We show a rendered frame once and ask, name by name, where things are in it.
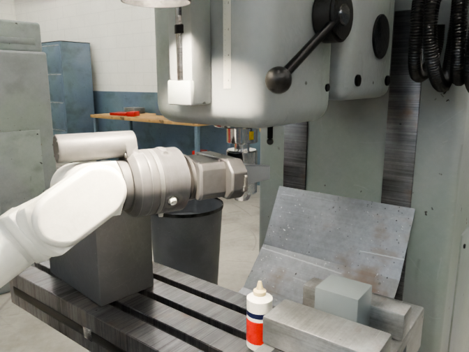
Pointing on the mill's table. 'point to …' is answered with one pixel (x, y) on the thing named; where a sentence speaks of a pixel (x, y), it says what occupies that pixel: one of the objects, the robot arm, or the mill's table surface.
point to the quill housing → (252, 66)
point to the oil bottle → (257, 306)
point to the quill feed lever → (329, 26)
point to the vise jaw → (319, 331)
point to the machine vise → (380, 319)
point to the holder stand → (109, 260)
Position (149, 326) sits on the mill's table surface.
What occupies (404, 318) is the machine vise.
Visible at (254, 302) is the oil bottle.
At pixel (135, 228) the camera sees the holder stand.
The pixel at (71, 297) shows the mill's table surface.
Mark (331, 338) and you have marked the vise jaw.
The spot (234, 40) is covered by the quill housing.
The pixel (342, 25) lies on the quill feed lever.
